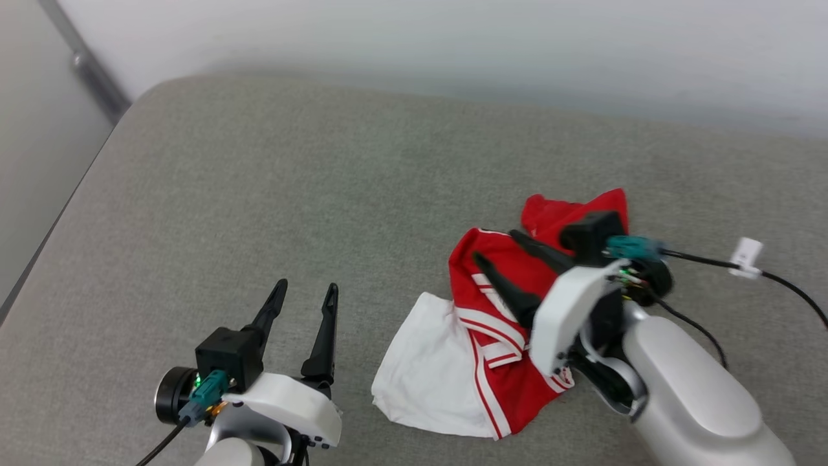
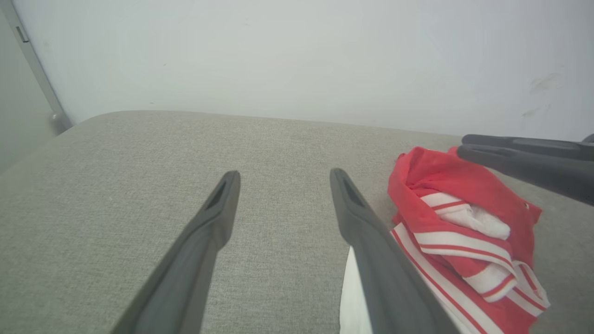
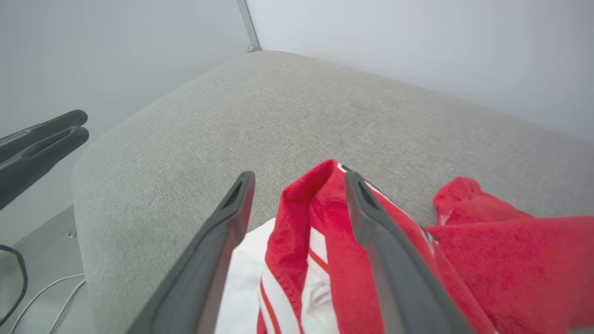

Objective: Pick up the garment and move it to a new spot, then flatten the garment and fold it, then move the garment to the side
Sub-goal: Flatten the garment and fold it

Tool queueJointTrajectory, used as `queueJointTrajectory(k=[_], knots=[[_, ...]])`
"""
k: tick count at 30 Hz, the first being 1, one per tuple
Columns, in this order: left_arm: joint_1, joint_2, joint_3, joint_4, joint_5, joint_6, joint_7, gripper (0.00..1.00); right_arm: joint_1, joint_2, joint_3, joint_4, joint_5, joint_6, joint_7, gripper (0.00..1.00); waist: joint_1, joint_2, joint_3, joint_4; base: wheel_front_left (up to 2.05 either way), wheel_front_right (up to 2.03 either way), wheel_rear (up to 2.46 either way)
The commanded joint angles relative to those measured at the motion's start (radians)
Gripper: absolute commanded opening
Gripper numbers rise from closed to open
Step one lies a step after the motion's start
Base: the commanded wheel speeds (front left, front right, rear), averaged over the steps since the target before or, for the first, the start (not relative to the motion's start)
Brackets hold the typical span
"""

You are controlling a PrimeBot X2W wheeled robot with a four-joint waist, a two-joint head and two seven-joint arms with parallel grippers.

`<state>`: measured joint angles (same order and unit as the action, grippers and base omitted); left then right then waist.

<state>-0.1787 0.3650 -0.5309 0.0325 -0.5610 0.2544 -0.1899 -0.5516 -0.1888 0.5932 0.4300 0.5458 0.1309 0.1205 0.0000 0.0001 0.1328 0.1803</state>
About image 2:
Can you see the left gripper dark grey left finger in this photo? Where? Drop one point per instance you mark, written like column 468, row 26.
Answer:
column 185, row 269

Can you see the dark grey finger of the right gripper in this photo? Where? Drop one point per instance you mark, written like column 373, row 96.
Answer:
column 547, row 174
column 533, row 145

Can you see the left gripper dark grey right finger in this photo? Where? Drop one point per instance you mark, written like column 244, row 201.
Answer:
column 385, row 278

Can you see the grey metal pole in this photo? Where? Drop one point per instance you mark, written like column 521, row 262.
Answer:
column 35, row 65

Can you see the red and white shirt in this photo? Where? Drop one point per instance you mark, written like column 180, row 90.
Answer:
column 464, row 185

